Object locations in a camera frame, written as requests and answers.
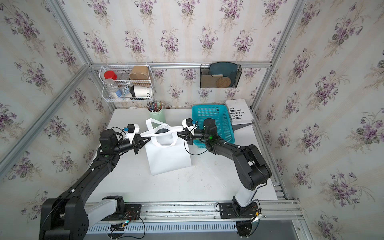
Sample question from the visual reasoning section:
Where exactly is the white insulated delivery bag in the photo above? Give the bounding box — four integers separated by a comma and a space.
141, 119, 192, 176

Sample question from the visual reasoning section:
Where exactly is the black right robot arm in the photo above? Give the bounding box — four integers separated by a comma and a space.
178, 118, 272, 210

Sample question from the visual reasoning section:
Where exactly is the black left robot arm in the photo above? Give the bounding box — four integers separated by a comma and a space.
39, 129, 151, 240

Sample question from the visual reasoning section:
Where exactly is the teal plastic basket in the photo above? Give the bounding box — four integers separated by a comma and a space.
192, 105, 235, 144

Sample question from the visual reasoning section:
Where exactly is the green pencil cup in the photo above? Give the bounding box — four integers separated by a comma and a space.
147, 100, 166, 123

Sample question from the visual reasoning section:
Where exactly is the white book black lettering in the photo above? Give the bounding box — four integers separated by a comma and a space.
225, 99, 253, 125

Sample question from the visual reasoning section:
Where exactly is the white paper cup black lid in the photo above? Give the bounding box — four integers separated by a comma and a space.
130, 85, 153, 98

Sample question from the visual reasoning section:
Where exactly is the clear glass jar blue label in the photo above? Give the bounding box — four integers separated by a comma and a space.
105, 79, 123, 98

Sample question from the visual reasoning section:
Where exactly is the round woven rattan coaster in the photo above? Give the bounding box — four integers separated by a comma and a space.
216, 77, 232, 88

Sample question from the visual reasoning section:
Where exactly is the red lid jar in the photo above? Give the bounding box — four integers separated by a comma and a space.
104, 71, 118, 81

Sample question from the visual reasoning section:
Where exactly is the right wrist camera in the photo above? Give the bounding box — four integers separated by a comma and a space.
182, 118, 197, 134

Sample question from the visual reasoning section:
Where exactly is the white wire wall basket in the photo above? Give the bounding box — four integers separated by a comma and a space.
99, 65, 155, 103

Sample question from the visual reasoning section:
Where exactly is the black mesh wall organizer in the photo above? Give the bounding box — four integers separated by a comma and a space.
200, 62, 243, 89

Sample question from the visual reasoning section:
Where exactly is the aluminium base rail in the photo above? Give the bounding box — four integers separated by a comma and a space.
123, 200, 304, 223

